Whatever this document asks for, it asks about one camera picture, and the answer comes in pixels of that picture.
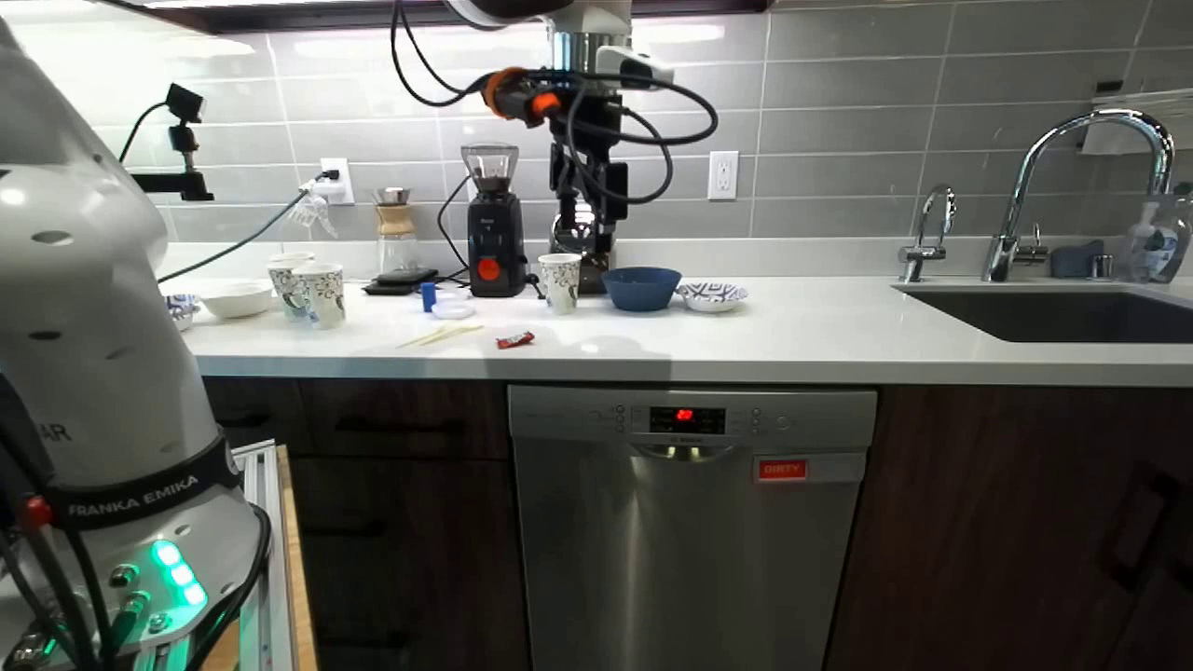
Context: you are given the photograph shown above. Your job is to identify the thin grey cable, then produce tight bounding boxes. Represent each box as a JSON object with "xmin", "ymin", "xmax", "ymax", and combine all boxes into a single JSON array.
[{"xmin": 153, "ymin": 181, "xmax": 332, "ymax": 291}]

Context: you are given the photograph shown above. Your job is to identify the small chrome faucet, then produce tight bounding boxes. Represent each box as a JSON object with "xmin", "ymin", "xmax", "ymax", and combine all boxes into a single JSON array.
[{"xmin": 896, "ymin": 181, "xmax": 962, "ymax": 286}]

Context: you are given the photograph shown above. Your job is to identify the cream plastic spoon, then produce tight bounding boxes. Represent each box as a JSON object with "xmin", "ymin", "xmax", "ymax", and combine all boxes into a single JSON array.
[
  {"xmin": 393, "ymin": 323, "xmax": 471, "ymax": 355},
  {"xmin": 414, "ymin": 316, "xmax": 485, "ymax": 345}
]

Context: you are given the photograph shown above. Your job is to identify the glass coffee bean jar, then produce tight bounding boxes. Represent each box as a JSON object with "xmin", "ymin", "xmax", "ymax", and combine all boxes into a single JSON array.
[{"xmin": 572, "ymin": 214, "xmax": 624, "ymax": 296}]

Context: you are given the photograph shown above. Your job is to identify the pale bluish container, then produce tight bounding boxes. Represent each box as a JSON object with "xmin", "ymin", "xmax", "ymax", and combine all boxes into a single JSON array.
[{"xmin": 1116, "ymin": 181, "xmax": 1193, "ymax": 286}]

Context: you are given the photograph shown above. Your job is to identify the black robot arm cables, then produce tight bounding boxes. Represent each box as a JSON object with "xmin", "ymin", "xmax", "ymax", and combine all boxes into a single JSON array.
[{"xmin": 388, "ymin": 0, "xmax": 725, "ymax": 213}]

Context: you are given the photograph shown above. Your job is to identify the blue bowl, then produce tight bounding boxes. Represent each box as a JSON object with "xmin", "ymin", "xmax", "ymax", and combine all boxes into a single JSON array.
[{"xmin": 602, "ymin": 264, "xmax": 685, "ymax": 313}]

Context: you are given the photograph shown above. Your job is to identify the white light switch plate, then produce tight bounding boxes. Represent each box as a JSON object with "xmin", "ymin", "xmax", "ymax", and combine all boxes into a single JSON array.
[{"xmin": 705, "ymin": 144, "xmax": 743, "ymax": 204}]

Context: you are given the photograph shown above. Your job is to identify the glass pour-over coffee maker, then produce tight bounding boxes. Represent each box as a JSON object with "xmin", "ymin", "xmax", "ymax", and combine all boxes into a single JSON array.
[{"xmin": 372, "ymin": 181, "xmax": 420, "ymax": 283}]

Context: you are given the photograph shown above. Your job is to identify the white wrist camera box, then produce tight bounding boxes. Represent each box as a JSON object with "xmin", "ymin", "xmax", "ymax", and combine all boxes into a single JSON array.
[{"xmin": 594, "ymin": 45, "xmax": 680, "ymax": 91}]

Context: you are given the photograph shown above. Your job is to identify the kitchen sink basin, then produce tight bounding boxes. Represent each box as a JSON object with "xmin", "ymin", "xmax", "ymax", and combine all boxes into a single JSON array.
[{"xmin": 896, "ymin": 277, "xmax": 1193, "ymax": 345}]

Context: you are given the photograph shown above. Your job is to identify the orange black wrist mount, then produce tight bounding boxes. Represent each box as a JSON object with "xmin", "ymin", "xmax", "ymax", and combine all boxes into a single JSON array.
[{"xmin": 479, "ymin": 62, "xmax": 567, "ymax": 131}]

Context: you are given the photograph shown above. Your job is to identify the wooden robot cart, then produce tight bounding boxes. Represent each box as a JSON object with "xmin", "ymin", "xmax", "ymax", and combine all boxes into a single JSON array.
[{"xmin": 230, "ymin": 436, "xmax": 321, "ymax": 671}]

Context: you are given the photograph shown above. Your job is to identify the tall chrome faucet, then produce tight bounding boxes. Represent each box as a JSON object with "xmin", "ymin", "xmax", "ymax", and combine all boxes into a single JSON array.
[{"xmin": 984, "ymin": 105, "xmax": 1183, "ymax": 286}]

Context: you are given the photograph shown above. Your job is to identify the black kitchen scale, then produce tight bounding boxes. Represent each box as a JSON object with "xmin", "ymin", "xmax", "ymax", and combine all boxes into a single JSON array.
[{"xmin": 363, "ymin": 264, "xmax": 445, "ymax": 296}]

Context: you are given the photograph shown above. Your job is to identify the dark wood cabinet door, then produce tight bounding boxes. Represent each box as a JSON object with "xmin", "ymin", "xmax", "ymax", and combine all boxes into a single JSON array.
[{"xmin": 825, "ymin": 380, "xmax": 1193, "ymax": 671}]

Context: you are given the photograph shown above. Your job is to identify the black coffee grinder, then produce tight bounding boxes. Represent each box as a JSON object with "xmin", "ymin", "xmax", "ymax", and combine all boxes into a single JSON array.
[{"xmin": 457, "ymin": 141, "xmax": 528, "ymax": 301}]

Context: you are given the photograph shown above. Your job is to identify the dark overhead cabinet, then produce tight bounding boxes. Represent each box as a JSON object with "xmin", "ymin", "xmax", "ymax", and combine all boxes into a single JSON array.
[{"xmin": 100, "ymin": 0, "xmax": 774, "ymax": 38}]

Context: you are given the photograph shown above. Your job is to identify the dark wood drawer cabinet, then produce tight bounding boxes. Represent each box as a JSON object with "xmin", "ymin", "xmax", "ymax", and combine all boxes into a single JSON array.
[{"xmin": 201, "ymin": 377, "xmax": 528, "ymax": 671}]

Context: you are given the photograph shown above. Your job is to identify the white shallow bowl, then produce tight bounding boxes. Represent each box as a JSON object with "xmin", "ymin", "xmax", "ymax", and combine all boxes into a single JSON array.
[{"xmin": 196, "ymin": 280, "xmax": 280, "ymax": 323}]

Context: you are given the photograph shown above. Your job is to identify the white wall power outlet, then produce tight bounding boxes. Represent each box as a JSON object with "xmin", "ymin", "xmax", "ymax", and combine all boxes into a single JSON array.
[{"xmin": 313, "ymin": 154, "xmax": 358, "ymax": 208}]

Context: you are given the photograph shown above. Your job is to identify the dark sponge holder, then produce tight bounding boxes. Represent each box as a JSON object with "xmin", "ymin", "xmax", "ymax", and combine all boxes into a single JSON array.
[{"xmin": 1049, "ymin": 237, "xmax": 1107, "ymax": 283}]

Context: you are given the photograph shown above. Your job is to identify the black grinder power cable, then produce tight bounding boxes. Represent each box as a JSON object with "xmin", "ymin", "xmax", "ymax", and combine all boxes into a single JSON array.
[{"xmin": 433, "ymin": 165, "xmax": 485, "ymax": 283}]

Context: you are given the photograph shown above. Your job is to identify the stainless steel dishwasher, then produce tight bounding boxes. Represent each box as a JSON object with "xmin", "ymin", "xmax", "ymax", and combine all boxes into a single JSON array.
[{"xmin": 505, "ymin": 380, "xmax": 880, "ymax": 671}]

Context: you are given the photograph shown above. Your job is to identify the black camera on stand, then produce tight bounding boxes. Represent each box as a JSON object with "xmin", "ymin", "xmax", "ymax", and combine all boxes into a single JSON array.
[{"xmin": 126, "ymin": 78, "xmax": 220, "ymax": 204}]

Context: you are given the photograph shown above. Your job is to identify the white robot body foreground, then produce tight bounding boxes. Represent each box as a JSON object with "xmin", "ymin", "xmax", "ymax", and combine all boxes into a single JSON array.
[{"xmin": 0, "ymin": 393, "xmax": 275, "ymax": 671}]

